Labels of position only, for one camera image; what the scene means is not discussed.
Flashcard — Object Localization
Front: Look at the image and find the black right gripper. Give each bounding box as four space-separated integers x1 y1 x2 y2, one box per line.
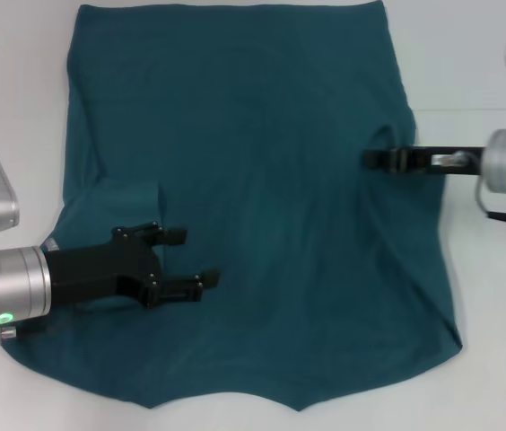
363 143 486 178

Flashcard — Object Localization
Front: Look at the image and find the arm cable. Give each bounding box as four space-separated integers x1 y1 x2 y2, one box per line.
474 177 506 222
10 321 57 340

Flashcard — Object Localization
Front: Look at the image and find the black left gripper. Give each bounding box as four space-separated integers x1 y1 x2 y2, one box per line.
44 221 222 312

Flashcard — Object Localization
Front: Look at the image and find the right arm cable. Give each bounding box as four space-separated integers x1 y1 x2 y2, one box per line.
474 177 506 222

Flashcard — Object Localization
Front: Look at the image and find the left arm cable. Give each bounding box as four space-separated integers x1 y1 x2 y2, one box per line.
10 321 57 340

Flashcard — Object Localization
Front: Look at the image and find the teal blue shirt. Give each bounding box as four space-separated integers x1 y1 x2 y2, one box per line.
1 3 465 400

